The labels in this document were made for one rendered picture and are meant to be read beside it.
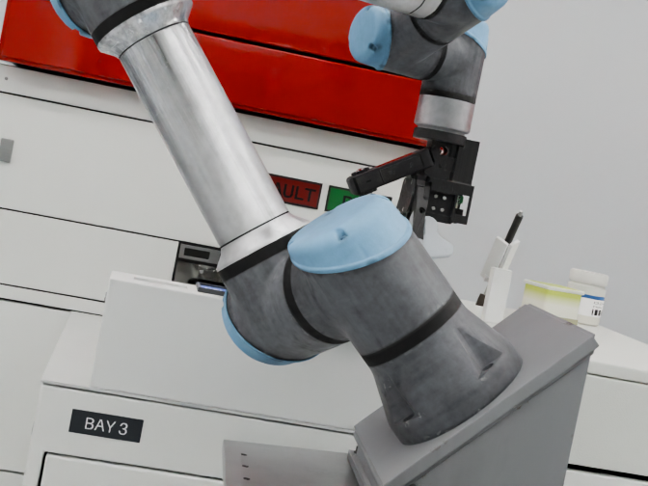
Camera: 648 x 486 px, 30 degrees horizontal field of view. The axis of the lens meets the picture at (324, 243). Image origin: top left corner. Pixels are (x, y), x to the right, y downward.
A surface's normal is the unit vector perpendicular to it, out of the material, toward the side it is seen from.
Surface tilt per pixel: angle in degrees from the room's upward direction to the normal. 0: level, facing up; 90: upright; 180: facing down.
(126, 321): 90
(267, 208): 68
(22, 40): 90
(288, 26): 91
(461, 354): 64
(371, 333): 119
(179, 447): 90
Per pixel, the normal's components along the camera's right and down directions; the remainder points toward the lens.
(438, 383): -0.26, -0.07
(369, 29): -0.82, -0.14
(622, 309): 0.15, 0.08
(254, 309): -0.64, 0.33
